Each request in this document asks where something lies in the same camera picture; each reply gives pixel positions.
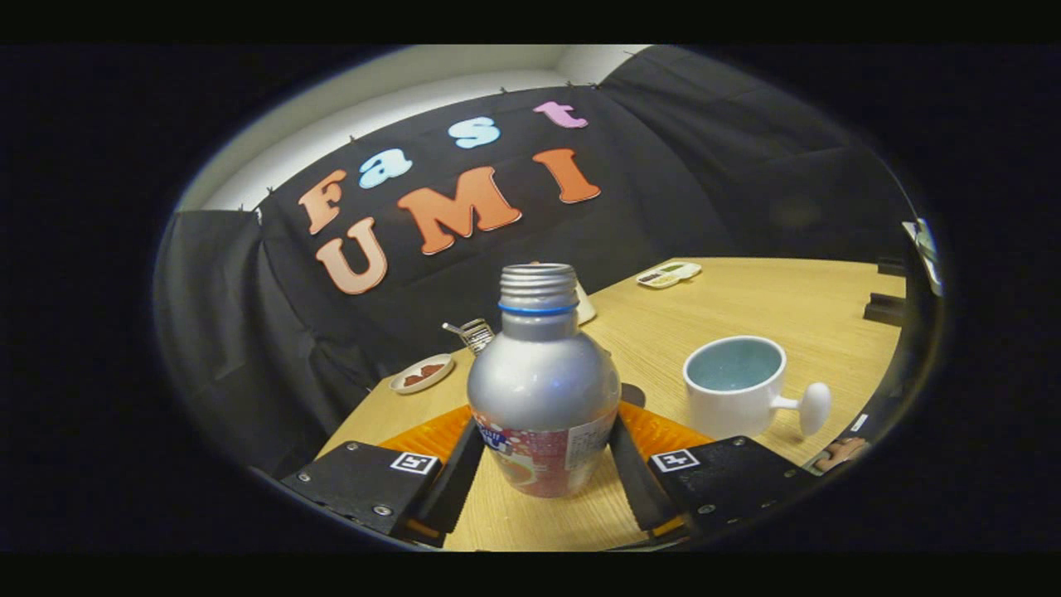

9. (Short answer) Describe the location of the wooden table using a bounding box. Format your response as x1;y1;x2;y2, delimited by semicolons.
319;257;908;552

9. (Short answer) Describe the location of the silver juice bottle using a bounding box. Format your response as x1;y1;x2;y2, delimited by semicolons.
467;263;623;499

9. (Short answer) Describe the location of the white divided tray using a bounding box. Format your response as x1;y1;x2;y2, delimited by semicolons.
636;261;703;289

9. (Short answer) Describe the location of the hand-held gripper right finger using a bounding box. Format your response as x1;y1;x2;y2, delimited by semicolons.
609;401;821;548

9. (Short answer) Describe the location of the white cup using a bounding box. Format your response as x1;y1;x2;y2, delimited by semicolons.
682;335;832;441

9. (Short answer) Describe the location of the metal wire utensil holder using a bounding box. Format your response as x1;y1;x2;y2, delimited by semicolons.
460;318;497;356

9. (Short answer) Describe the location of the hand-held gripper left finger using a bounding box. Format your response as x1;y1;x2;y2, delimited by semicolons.
280;405;486;550

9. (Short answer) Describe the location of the white oval plate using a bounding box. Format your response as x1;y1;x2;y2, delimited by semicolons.
390;353;456;395

